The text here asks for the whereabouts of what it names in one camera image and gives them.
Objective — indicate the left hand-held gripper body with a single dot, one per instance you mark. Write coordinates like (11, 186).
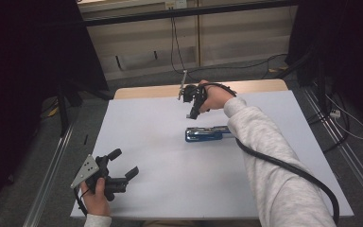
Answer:
(112, 186)

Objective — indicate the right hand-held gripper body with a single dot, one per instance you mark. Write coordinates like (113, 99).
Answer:
(191, 92)

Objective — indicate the blue stapler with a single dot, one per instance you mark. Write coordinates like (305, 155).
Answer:
(203, 134)

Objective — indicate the person's left hand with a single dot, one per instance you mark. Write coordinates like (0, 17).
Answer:
(96, 201)

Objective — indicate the person's right hand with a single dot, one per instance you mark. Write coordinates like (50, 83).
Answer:
(216, 97)

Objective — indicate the white table cover sheet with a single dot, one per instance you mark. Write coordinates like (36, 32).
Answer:
(170, 170)

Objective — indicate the black stand leg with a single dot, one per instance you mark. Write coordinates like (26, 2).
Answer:
(63, 110)

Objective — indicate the black horizontal bar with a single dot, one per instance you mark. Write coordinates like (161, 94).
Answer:
(182, 13)

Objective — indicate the black curtain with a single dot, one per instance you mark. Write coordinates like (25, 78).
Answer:
(343, 47)
(28, 63)

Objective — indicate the white power strip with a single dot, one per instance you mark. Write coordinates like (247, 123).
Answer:
(335, 113)

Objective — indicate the metal floor rail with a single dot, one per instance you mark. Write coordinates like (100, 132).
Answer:
(343, 148)
(48, 176)

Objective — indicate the white wall socket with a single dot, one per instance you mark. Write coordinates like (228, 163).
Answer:
(176, 4)

